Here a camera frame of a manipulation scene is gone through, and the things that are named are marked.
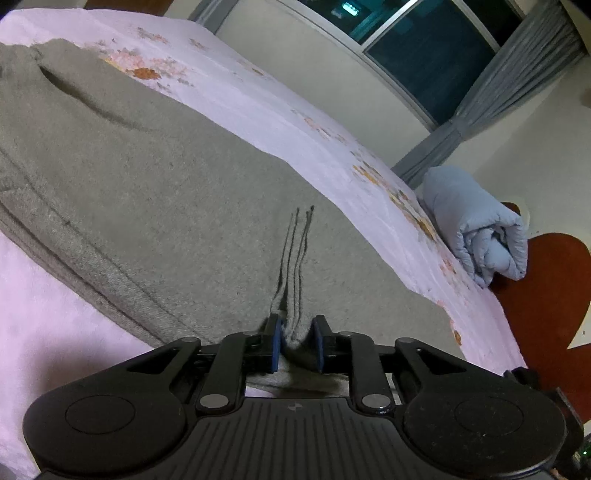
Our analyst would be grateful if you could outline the brown wooden door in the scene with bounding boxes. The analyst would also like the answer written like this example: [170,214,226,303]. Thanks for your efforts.
[84,0,172,16]

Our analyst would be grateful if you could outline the pink floral bed sheet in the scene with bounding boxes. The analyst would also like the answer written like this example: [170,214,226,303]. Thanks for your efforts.
[1,8,524,479]

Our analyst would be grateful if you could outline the grey pants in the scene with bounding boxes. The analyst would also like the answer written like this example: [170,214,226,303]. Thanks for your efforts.
[0,38,468,400]

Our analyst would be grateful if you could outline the right grey curtain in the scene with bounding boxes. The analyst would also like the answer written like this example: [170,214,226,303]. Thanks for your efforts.
[393,1,585,188]

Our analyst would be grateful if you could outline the grey curtain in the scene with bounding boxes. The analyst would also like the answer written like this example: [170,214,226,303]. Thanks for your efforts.
[188,0,238,34]
[393,1,585,188]

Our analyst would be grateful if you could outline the folded light blue quilt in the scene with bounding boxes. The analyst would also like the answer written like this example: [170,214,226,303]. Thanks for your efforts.
[422,166,528,287]

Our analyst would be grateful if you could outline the window with white frame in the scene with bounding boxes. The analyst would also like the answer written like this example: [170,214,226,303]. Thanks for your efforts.
[284,0,524,128]

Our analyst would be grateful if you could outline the red wooden headboard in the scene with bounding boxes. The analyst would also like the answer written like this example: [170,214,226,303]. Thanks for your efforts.
[489,201,591,411]

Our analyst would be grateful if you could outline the left grey curtain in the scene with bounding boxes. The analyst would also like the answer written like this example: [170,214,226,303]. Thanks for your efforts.
[188,0,238,34]

